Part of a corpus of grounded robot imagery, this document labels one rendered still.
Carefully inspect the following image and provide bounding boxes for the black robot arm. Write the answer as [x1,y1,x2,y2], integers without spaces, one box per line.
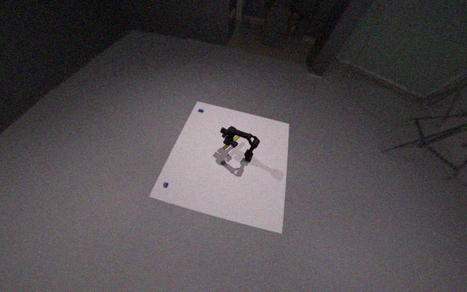
[220,126,260,162]

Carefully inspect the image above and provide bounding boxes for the yellow bar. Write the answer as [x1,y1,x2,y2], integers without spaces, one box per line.
[222,136,240,150]

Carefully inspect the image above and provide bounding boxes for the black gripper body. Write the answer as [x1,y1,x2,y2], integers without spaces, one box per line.
[222,134,238,148]

